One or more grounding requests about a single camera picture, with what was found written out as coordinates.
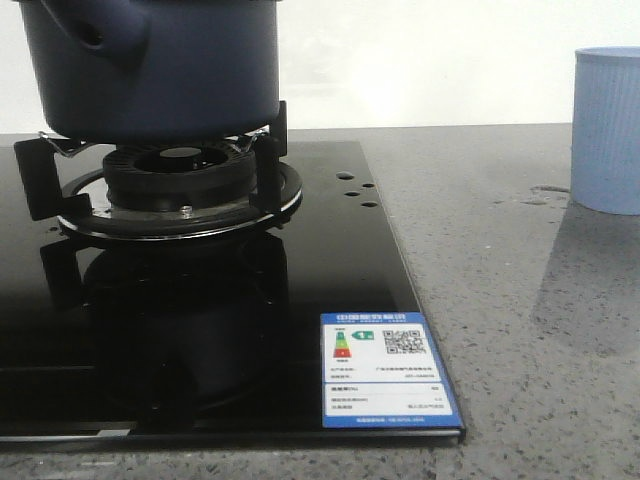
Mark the light blue ribbed cup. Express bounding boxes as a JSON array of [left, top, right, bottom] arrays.
[[571, 46, 639, 215]]

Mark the dark blue cooking pot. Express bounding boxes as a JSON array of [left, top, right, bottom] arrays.
[[19, 1, 279, 144]]

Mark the blue energy label sticker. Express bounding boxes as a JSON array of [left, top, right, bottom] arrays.
[[321, 312, 463, 431]]

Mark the black pot support grate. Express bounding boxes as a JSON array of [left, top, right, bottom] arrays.
[[14, 102, 302, 243]]

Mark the black glass gas stove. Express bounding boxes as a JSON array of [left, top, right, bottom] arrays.
[[1, 142, 466, 449]]

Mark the black gas burner head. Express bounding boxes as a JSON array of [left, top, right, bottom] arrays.
[[103, 142, 256, 212]]

